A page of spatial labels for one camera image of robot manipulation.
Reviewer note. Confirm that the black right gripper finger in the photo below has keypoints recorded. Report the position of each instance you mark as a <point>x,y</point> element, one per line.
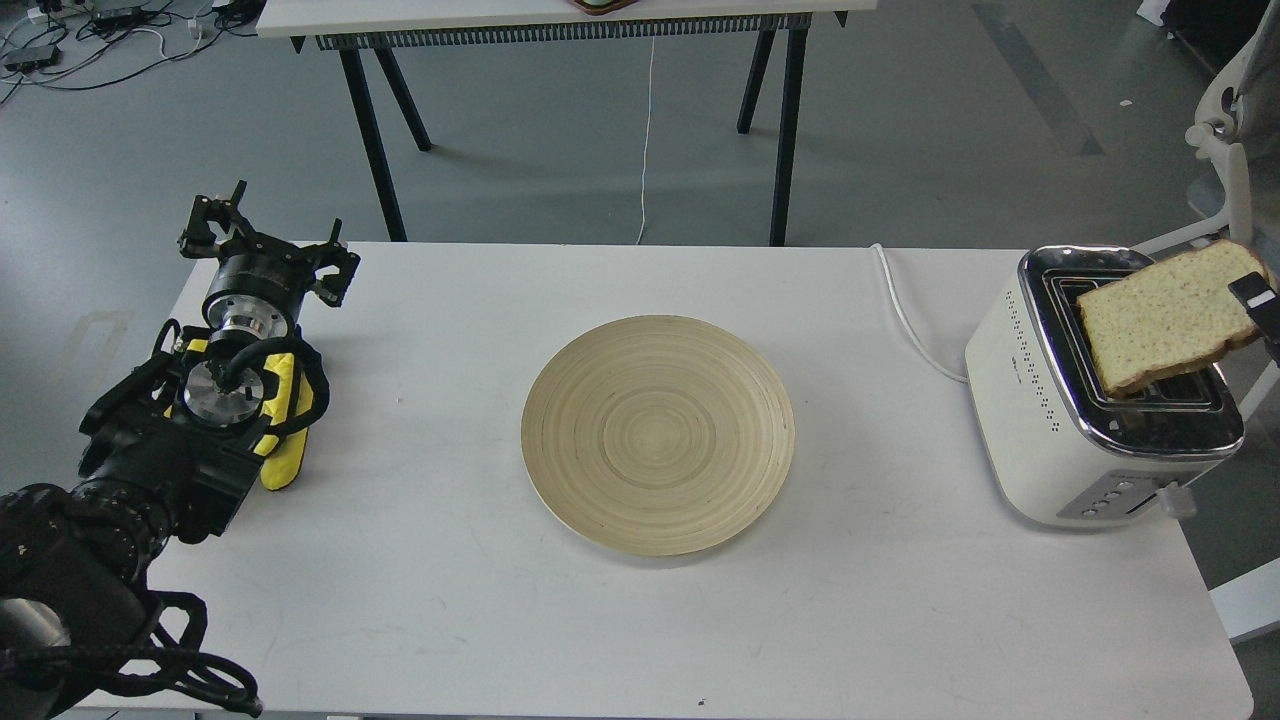
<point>1261,304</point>

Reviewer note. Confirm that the yellow cloth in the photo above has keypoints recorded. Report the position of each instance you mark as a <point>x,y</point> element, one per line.
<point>262,396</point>

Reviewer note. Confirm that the round wooden plate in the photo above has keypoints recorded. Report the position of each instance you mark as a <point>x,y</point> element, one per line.
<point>658,435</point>

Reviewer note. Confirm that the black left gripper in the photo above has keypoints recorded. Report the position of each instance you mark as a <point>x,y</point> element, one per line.
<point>261,283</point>

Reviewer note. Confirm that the slice of brown bread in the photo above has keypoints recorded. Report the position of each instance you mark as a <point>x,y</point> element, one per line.
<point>1170,318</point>

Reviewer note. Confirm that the white background table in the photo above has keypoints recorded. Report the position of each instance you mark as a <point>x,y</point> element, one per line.
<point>353,28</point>

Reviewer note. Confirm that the brown object on background table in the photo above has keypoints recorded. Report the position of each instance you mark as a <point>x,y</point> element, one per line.
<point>601,7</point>

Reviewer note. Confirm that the white chrome toaster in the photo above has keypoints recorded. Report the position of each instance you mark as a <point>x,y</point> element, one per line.
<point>1064,453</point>

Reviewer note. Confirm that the white office chair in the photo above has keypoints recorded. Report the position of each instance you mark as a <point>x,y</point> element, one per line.
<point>1240,105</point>

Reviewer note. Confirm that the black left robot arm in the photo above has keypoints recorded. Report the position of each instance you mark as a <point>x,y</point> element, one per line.
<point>174,450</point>

